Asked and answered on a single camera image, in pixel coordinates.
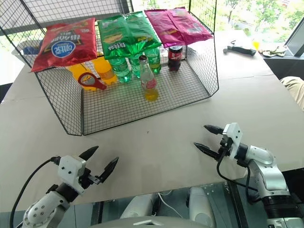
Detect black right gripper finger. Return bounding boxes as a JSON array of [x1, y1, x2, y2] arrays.
[[193, 142, 221, 163], [203, 124, 225, 136]]

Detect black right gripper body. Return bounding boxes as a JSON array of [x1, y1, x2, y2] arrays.
[[214, 134, 235, 162]]

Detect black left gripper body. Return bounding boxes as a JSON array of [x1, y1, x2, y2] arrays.
[[79, 163, 101, 190]]

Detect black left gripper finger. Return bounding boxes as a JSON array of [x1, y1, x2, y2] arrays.
[[95, 156, 119, 184], [78, 145, 99, 165]]

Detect red bottle opener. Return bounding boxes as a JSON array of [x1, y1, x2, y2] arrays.
[[77, 72, 108, 92]]

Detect glass bottle with yellow drink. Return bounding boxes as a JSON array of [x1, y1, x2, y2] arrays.
[[139, 55, 160, 103]]

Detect dark cola plastic bottle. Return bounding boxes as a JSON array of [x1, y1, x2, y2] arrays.
[[167, 45, 184, 72]]

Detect orange soda plastic bottle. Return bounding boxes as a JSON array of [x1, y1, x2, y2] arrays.
[[67, 62, 96, 92], [92, 57, 118, 86]]

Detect green soda plastic bottle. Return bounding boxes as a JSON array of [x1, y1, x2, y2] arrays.
[[128, 53, 143, 79], [109, 55, 133, 85], [144, 46, 163, 75]]

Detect grey rounded robot leg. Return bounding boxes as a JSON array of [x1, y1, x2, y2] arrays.
[[188, 187, 217, 228], [119, 194, 155, 219]]

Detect black table leg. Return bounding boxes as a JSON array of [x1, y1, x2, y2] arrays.
[[225, 180, 250, 228]]

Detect grey robot torso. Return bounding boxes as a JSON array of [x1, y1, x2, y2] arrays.
[[89, 216, 192, 228]]

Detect person's beige trouser knee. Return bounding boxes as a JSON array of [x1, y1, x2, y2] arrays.
[[279, 76, 304, 106]]

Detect pale work gloves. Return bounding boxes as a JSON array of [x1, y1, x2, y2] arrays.
[[258, 45, 289, 58]]

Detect magenta chip bag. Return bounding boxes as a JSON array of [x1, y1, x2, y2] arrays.
[[143, 9, 186, 48], [166, 7, 214, 45]]

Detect red chip bag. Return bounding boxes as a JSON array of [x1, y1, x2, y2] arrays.
[[30, 17, 98, 73]]

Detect green chip bag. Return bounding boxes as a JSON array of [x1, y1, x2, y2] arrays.
[[125, 11, 162, 52], [97, 14, 130, 61]]

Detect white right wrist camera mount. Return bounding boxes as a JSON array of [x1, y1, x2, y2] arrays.
[[221, 122, 244, 160]]

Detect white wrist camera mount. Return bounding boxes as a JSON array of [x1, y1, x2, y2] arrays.
[[57, 155, 87, 191], [221, 122, 244, 160]]

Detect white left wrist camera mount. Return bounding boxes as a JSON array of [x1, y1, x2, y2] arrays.
[[57, 155, 87, 191]]

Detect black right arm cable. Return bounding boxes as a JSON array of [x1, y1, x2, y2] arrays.
[[216, 146, 260, 205]]

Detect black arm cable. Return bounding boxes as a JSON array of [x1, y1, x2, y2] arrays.
[[9, 155, 60, 228], [216, 146, 260, 205]]

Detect black wire mesh rack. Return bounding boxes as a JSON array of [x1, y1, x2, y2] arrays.
[[0, 0, 219, 137]]

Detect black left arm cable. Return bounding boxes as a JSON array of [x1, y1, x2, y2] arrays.
[[9, 155, 60, 228]]

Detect thin white cable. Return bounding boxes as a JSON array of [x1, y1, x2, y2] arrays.
[[156, 191, 173, 216]]

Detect black handled hammer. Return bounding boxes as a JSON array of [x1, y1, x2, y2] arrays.
[[222, 39, 258, 57]]

